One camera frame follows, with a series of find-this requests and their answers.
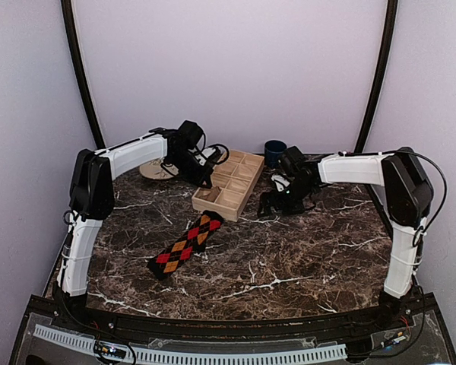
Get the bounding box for black frame post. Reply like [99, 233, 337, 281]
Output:
[60, 0, 106, 149]
[354, 0, 398, 153]

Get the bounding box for black right frame post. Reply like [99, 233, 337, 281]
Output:
[354, 0, 398, 153]

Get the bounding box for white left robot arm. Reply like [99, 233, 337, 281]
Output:
[57, 121, 223, 297]

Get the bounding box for tan beige sock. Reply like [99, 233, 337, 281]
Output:
[204, 187, 220, 202]

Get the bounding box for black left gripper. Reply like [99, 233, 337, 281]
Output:
[169, 150, 214, 189]

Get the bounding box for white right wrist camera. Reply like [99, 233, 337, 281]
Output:
[271, 173, 290, 192]

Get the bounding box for black left frame post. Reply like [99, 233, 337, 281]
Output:
[60, 0, 106, 149]

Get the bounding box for cream floral plate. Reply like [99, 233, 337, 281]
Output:
[139, 159, 179, 180]

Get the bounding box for wooden compartment tray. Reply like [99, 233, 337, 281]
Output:
[192, 150, 264, 222]

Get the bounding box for white slotted cable duct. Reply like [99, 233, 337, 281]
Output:
[32, 324, 347, 364]

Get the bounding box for dark blue mug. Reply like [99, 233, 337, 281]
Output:
[264, 140, 287, 169]

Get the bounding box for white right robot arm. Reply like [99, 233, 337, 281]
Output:
[257, 146, 437, 299]

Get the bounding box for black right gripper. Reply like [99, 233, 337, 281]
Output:
[258, 179, 316, 217]

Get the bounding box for argyle patterned sock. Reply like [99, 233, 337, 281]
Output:
[147, 210, 224, 281]

